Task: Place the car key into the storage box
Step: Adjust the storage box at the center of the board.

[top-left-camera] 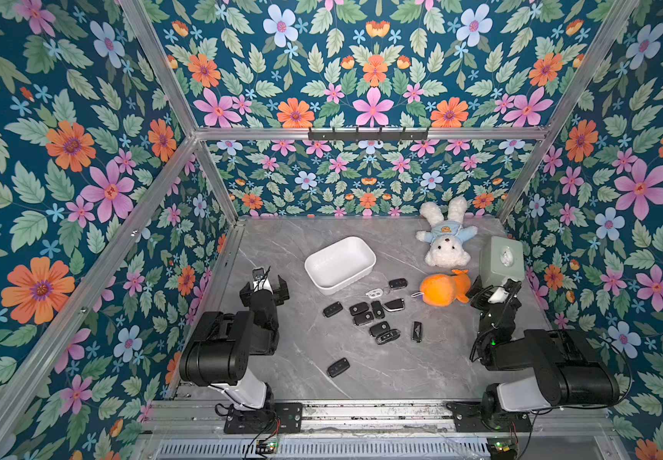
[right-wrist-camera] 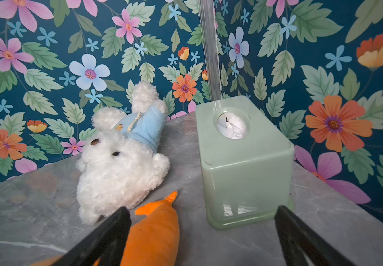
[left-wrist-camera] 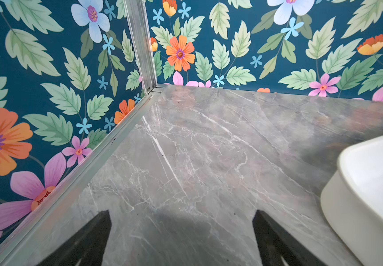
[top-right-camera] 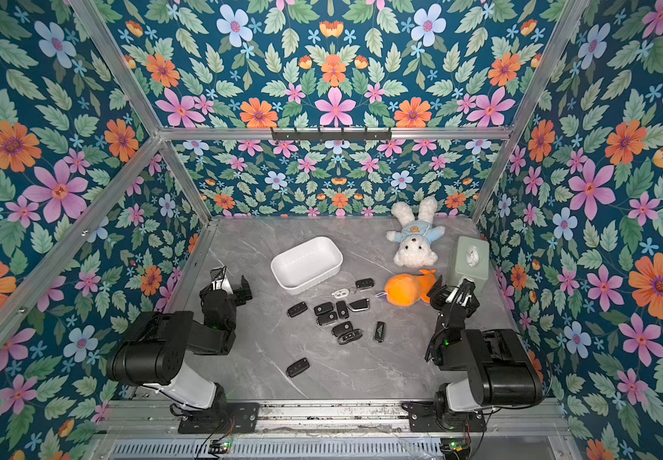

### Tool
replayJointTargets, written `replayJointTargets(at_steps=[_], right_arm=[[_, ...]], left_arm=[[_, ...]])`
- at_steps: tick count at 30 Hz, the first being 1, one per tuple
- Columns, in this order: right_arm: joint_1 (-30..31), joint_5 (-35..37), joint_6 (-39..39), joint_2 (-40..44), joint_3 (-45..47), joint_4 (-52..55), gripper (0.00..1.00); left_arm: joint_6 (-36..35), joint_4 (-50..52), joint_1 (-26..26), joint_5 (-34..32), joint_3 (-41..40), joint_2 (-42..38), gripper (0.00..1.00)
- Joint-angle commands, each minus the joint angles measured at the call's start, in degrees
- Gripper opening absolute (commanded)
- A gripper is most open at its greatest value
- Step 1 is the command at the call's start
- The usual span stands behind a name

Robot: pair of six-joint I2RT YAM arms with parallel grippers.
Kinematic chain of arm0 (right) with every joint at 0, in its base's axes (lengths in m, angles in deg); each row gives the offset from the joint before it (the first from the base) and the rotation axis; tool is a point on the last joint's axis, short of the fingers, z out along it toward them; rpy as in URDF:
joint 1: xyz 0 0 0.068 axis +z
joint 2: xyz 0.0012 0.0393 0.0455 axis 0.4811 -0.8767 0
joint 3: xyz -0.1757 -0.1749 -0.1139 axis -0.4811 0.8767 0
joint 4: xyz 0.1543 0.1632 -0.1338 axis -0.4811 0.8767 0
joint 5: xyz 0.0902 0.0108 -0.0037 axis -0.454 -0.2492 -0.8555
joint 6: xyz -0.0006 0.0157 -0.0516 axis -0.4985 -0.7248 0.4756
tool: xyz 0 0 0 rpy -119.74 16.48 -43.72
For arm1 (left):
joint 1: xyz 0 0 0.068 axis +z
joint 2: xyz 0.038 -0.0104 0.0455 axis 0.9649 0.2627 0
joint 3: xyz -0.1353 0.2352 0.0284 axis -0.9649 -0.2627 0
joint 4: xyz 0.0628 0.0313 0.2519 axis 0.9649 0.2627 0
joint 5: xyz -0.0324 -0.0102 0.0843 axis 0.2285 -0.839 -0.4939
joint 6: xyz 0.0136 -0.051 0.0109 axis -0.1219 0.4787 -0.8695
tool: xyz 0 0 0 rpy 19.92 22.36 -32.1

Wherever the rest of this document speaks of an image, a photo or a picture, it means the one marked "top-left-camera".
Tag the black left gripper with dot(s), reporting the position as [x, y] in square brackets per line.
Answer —
[246, 293]

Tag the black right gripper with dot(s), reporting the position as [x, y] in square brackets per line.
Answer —
[478, 294]

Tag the black car key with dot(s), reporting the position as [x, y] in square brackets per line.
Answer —
[377, 310]
[379, 329]
[332, 310]
[399, 283]
[359, 308]
[363, 319]
[417, 332]

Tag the white plastic storage box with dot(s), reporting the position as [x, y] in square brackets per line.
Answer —
[341, 264]

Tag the black car key front isolated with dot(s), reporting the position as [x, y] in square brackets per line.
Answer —
[338, 368]

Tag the white car key fob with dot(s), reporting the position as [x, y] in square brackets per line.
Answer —
[375, 294]

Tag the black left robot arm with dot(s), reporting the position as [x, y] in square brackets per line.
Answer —
[218, 351]

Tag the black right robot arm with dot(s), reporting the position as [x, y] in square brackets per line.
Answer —
[566, 371]

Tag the green tissue box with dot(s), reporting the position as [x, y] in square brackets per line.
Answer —
[500, 260]

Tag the black silver flip key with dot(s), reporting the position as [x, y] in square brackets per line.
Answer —
[396, 305]

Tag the black key with chrome trim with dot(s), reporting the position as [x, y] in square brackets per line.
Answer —
[387, 337]

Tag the orange plush toy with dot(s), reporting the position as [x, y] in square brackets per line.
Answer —
[441, 290]

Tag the white plush bunny toy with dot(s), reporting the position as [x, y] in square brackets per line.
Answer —
[447, 234]

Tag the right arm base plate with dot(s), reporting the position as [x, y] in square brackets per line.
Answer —
[471, 417]

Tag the aluminium front rail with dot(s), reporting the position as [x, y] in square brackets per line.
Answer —
[369, 417]

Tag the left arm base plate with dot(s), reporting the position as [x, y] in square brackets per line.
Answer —
[282, 417]

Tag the black wall hook rail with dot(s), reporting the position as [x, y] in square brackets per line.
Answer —
[391, 135]

